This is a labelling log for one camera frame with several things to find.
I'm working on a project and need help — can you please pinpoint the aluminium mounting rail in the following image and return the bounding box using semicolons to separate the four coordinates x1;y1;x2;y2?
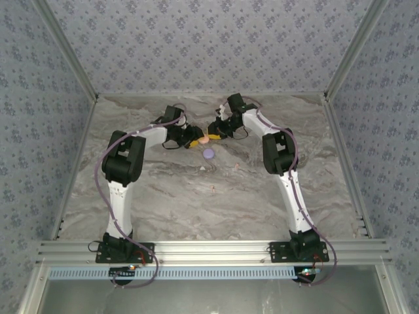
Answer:
35;239;393;265

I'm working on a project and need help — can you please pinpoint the black controller board with LED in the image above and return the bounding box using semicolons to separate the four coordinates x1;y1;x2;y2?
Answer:
109;264;137;286
293;265;323;286

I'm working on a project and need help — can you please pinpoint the slotted pale cable duct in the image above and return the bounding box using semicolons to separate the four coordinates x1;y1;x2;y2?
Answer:
48;265;304;281

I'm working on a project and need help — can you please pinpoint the aluminium table side rail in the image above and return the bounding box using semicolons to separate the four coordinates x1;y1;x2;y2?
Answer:
50;96;99;241
323;96;374;239

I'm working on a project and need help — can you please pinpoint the aluminium table back rail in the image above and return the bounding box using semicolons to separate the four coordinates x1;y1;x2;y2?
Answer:
96;92;327;98

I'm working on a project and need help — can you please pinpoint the short aluminium frame leg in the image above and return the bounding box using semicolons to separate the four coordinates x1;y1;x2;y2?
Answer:
18;264;50;314
374;264;409;314

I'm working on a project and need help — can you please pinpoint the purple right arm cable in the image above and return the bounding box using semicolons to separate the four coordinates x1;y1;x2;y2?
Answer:
219;96;338;288

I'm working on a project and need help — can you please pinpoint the aluminium frame post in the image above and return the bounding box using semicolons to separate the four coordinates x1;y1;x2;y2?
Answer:
323;0;391;101
31;0;100;101

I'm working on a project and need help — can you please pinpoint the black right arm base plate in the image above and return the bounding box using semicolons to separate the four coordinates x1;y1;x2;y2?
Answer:
268;241;330;264

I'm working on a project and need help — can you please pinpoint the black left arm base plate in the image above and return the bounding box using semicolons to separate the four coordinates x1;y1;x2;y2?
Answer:
95;241;156;264

